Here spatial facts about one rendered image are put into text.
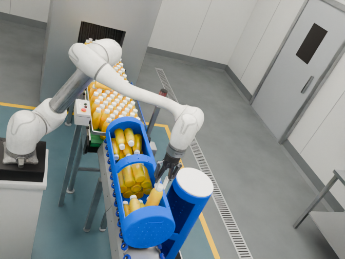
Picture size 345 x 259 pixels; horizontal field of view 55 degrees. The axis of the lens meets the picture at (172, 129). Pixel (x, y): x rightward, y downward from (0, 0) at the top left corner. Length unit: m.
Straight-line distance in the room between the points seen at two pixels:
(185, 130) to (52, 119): 0.87
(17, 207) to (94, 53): 1.08
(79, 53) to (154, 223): 0.92
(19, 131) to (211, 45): 5.79
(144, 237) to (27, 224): 0.81
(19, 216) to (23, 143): 0.52
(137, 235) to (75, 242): 1.29
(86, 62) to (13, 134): 0.62
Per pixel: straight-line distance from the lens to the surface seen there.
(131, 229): 1.78
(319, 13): 5.80
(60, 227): 3.14
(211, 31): 7.13
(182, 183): 2.29
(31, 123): 1.91
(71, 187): 3.35
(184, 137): 1.48
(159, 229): 1.84
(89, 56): 1.57
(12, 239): 2.46
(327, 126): 5.21
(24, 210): 2.23
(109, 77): 1.54
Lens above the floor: 2.48
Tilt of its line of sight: 32 degrees down
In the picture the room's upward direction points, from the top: 23 degrees clockwise
